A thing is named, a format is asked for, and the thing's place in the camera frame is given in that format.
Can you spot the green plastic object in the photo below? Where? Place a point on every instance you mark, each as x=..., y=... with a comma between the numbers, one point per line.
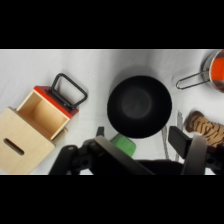
x=125, y=143

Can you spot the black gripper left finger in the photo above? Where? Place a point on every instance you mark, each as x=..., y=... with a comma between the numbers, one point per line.
x=110, y=155

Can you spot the tiger striped plush toy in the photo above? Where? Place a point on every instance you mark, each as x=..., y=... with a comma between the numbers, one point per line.
x=206, y=128

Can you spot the wooden drawer with red front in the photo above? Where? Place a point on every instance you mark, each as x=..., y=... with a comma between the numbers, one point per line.
x=45, y=111

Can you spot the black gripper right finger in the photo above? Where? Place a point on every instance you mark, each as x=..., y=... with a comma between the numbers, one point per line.
x=195, y=156

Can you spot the light wooden drawer cabinet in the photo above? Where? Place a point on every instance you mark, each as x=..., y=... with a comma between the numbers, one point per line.
x=25, y=146

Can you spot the black round bowl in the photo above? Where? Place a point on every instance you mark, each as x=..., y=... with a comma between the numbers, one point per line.
x=139, y=106

